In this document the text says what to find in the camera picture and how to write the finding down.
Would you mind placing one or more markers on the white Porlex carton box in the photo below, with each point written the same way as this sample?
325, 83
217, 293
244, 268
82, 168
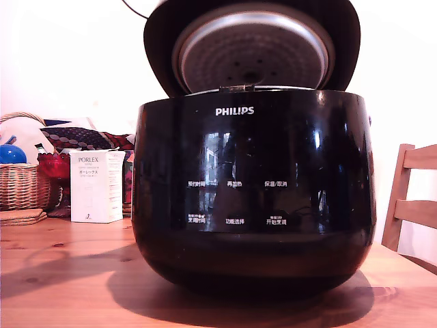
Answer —
92, 191

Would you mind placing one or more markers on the black Philips rice cooker body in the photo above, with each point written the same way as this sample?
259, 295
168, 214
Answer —
252, 246

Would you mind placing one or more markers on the wooden chair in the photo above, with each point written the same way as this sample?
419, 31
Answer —
404, 205

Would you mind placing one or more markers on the cork coaster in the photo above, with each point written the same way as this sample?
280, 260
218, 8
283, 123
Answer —
30, 221
20, 213

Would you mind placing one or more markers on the white cloth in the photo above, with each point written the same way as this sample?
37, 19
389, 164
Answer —
24, 136

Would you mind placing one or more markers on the woven wicker basket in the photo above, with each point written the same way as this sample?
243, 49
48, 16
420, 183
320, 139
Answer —
20, 186

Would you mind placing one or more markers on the blue ball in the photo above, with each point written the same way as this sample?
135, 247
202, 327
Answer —
12, 154

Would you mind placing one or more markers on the black rice cooker lid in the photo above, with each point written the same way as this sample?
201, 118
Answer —
160, 51

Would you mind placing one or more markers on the colourful patterned box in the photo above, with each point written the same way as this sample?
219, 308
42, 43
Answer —
128, 184

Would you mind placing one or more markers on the dark patterned cloth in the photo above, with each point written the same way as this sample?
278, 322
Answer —
78, 136

